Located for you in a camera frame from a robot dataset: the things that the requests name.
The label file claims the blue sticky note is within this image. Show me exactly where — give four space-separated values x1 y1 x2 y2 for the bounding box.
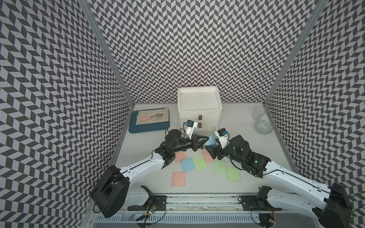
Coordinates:
205 134 217 146
180 157 195 173

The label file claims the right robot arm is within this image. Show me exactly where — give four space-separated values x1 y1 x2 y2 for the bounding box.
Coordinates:
205 135 352 228

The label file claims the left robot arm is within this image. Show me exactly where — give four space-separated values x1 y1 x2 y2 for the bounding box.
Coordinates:
90 129 209 218

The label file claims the pink sticky note upper left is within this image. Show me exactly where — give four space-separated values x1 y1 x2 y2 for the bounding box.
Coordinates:
175 151 187 163

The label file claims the green sticky note center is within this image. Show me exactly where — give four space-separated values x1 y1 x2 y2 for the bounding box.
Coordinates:
212 161 226 174

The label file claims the green sticky note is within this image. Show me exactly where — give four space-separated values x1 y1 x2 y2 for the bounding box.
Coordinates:
226 167 240 182
212 161 226 174
193 156 207 170

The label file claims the green sticky note middle left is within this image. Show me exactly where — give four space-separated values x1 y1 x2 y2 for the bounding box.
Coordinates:
193 156 207 170

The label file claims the green sticky note right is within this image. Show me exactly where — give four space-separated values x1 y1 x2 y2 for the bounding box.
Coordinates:
226 167 240 182

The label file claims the pink sticky note lower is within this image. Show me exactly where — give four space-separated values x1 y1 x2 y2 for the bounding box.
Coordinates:
172 172 186 187

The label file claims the white three-drawer cabinet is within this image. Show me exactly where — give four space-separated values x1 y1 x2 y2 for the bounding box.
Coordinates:
177 86 222 135

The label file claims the clear glass cup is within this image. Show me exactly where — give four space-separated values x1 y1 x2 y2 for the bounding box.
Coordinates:
252 106 266 121

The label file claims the blue tray mat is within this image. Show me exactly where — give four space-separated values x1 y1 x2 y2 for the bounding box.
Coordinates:
128 111 170 134

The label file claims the beige folded cloth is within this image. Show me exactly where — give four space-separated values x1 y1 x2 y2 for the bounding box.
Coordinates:
136 107 169 125

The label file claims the pink-handled metal spoon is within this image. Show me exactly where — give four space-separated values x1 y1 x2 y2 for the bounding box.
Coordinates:
139 113 163 121

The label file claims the aluminium front rail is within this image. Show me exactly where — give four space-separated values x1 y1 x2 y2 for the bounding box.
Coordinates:
85 193 326 215

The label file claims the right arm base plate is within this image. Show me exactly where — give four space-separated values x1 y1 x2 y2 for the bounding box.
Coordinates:
238 195 282 211

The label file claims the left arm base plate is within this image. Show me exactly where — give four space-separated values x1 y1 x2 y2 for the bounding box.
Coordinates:
127 195 167 211

